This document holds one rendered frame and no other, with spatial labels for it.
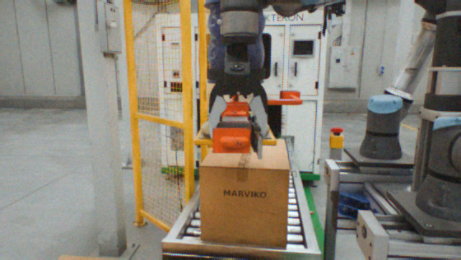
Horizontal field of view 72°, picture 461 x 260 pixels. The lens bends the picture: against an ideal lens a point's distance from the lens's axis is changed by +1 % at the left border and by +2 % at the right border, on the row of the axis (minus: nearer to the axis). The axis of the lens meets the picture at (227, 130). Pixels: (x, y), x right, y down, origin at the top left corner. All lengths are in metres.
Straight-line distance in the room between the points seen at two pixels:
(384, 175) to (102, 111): 1.71
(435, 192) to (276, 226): 0.78
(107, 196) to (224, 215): 1.14
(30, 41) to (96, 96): 10.52
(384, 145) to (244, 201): 0.62
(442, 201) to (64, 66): 11.71
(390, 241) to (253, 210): 0.73
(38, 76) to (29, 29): 1.55
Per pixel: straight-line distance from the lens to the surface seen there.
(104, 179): 2.39
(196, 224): 1.82
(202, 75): 2.55
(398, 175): 1.38
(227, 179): 1.43
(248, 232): 1.52
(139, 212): 2.99
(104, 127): 2.28
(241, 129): 0.61
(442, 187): 0.90
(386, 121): 1.32
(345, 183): 1.33
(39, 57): 12.58
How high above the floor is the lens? 1.38
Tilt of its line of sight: 11 degrees down
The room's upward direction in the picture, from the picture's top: straight up
